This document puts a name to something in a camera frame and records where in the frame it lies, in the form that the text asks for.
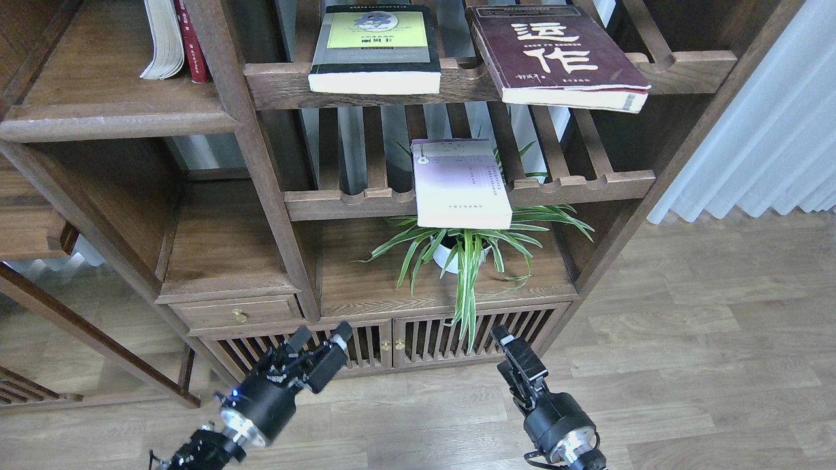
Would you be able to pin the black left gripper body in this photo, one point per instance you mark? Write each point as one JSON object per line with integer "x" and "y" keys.
{"x": 262, "y": 405}

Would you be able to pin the maroon book with white characters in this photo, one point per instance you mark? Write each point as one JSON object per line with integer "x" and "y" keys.
{"x": 555, "y": 55}

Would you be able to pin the white sheer curtain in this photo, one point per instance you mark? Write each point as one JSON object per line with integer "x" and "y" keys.
{"x": 774, "y": 147}

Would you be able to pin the red upright book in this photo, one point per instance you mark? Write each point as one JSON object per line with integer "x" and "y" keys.
{"x": 194, "y": 56}

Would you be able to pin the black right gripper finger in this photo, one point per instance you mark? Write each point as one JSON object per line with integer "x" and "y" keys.
{"x": 502, "y": 337}

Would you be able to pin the pale pink white book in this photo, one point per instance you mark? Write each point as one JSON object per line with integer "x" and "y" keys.
{"x": 458, "y": 184}

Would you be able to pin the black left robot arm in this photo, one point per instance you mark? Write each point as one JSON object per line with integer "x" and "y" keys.
{"x": 207, "y": 448}

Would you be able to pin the wooden side furniture frame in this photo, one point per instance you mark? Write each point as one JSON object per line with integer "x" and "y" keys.
{"x": 33, "y": 229}

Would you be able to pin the green spider plant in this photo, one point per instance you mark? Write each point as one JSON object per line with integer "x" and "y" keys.
{"x": 519, "y": 236}

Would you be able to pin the dark wooden bookshelf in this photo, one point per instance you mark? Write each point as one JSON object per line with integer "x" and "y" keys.
{"x": 254, "y": 193}

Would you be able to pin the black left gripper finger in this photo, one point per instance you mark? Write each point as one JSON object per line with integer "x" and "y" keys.
{"x": 297, "y": 341}
{"x": 342, "y": 335}

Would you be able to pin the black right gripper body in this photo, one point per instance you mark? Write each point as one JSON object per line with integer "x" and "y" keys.
{"x": 560, "y": 430}

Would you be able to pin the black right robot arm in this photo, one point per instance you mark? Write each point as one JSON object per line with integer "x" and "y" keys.
{"x": 563, "y": 435}

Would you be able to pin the yellow and black book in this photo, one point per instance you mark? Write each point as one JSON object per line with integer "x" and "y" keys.
{"x": 383, "y": 49}

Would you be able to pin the cream-paged upright book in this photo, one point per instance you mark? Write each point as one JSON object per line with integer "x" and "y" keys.
{"x": 168, "y": 57}

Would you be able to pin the white plant pot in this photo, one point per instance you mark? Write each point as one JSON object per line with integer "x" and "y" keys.
{"x": 461, "y": 253}

